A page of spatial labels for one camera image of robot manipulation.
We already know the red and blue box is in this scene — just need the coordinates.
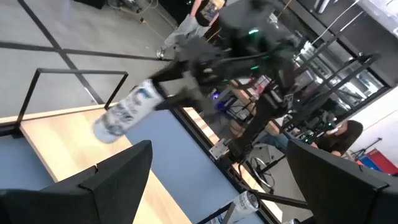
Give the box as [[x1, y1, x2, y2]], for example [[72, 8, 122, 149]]
[[357, 147, 398, 177]]

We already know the black tripod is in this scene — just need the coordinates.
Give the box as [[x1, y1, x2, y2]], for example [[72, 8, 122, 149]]
[[351, 136, 383, 159]]

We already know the wooden desk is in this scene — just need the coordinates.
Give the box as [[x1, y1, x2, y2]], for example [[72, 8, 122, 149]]
[[229, 77, 280, 134]]

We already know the person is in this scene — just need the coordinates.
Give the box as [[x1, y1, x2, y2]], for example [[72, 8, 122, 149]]
[[155, 0, 226, 60], [261, 119, 364, 158]]

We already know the white Celsius can red band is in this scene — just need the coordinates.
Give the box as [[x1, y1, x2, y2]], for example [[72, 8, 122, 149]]
[[214, 190, 261, 224]]

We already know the wooden shelf black metal frame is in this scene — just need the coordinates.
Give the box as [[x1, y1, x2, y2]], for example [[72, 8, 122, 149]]
[[0, 67, 262, 224]]

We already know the black metal rig frame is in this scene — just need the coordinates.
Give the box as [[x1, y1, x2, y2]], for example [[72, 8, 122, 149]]
[[292, 30, 383, 131]]

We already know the white Celsius Arctic can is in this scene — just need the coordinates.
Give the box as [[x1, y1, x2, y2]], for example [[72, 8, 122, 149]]
[[92, 79, 165, 144]]

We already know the pink striped box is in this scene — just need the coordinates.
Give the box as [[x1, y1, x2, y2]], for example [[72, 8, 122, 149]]
[[251, 75, 273, 96]]

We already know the white metal bracket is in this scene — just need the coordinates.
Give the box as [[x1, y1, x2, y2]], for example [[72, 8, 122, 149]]
[[208, 138, 231, 160]]

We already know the black chair base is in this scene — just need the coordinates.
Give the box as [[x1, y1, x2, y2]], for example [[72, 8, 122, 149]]
[[238, 154, 287, 195]]

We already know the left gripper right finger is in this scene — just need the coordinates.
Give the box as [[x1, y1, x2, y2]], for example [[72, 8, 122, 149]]
[[286, 139, 398, 224]]

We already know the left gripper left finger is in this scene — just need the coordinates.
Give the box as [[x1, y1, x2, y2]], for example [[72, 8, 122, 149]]
[[0, 139, 154, 224]]

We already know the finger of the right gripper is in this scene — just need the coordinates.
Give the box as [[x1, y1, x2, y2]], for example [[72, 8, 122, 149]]
[[154, 88, 210, 111], [149, 60, 195, 88]]

